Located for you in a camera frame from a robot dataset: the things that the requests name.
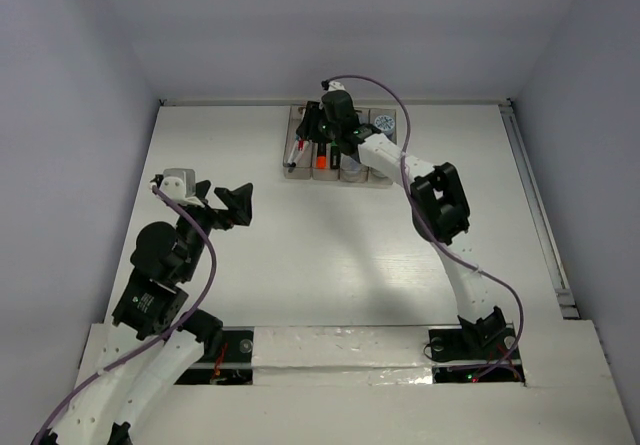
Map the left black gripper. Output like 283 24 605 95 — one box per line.
178 178 253 279

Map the orange cap black highlighter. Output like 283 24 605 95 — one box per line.
314 143 328 170

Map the blue label putty jar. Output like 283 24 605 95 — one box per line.
371 113 396 140

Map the black cap white marker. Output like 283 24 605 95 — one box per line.
284 140 308 170

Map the green cap black highlighter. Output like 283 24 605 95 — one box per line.
329 145 341 170

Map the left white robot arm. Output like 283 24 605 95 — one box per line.
33 169 253 444

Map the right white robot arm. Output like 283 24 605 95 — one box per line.
296 89 506 357

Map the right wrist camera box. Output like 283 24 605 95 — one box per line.
321 80 346 93

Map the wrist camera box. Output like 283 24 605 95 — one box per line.
321 80 346 93
149 168 202 206

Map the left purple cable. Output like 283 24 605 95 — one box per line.
32 184 219 441

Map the purple cable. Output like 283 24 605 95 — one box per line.
32 184 219 441
322 73 525 381

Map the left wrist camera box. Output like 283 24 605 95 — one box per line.
149 168 202 206

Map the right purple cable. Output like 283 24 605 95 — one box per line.
322 73 525 381

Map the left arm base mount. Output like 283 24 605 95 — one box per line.
175 328 254 386

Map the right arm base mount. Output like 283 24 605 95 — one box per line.
423 326 516 363

